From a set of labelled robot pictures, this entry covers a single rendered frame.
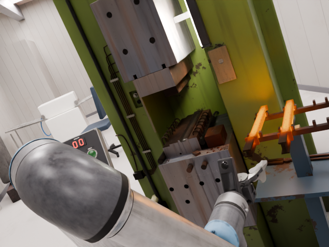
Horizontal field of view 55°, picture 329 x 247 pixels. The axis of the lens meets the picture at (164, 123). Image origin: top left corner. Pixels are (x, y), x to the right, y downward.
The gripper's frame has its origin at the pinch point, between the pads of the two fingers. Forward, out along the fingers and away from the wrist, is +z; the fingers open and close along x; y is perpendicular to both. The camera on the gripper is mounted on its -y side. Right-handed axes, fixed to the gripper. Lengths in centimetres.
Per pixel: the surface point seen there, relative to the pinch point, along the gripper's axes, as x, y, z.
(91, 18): -70, -69, 50
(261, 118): 1.1, -0.7, 34.3
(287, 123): 12.7, -0.7, 23.3
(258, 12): 1, -38, 104
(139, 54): -45, -44, 39
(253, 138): 1.1, -1.1, 15.0
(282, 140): 12.4, -1.8, 7.2
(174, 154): -49, 10, 39
